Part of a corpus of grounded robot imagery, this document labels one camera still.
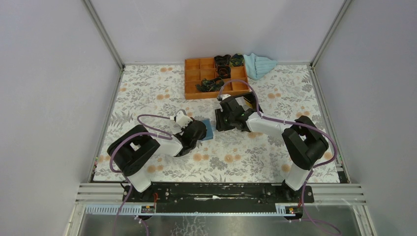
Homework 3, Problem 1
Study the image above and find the black rolled band top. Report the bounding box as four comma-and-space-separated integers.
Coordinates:
229, 54, 244, 67

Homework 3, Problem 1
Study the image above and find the black rolled band left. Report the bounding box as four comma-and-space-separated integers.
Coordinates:
214, 54, 231, 67

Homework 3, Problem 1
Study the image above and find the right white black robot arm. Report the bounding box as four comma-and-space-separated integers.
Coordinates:
215, 92, 329, 203

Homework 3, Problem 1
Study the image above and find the gold card in box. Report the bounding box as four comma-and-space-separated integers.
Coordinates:
244, 98, 256, 109

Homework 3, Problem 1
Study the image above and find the black card box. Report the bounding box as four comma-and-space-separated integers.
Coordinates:
235, 92, 257, 112

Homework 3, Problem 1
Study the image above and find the orange compartment tray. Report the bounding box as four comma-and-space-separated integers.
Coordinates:
185, 55, 250, 100

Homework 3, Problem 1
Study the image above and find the light blue folded cloth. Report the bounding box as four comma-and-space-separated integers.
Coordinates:
243, 53, 278, 80

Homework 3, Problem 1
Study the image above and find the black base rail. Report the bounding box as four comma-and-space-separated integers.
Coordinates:
123, 182, 315, 214

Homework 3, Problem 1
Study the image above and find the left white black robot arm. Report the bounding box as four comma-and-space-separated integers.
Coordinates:
107, 118, 207, 202

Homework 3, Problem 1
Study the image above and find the black rolled band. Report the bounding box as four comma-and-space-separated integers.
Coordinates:
216, 65, 231, 79
229, 54, 244, 67
214, 54, 231, 67

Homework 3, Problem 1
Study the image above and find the white card in box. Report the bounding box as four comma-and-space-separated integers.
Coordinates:
236, 96, 248, 107

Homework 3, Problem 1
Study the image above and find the black rolled band centre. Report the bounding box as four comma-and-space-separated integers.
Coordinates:
216, 65, 231, 79

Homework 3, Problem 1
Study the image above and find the blue leather card holder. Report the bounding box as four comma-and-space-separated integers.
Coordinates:
202, 119, 213, 141

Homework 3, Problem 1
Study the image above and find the black tangled band pile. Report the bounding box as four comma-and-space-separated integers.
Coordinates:
195, 77, 225, 92

